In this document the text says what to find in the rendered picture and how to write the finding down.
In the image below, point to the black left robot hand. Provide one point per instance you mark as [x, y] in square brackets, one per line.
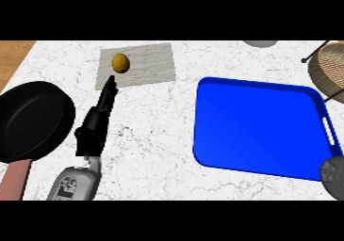
[96, 122]

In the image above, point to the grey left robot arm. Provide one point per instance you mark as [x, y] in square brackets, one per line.
[74, 183]

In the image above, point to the yellow bell pepper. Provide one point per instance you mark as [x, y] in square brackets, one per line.
[120, 63]

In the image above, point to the blue tray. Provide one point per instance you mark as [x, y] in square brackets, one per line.
[262, 128]

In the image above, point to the wicker tiered basket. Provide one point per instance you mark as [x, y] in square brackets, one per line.
[334, 70]

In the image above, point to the grey placemat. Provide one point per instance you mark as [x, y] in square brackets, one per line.
[142, 67]

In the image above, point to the grey round object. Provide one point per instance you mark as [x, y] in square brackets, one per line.
[260, 43]

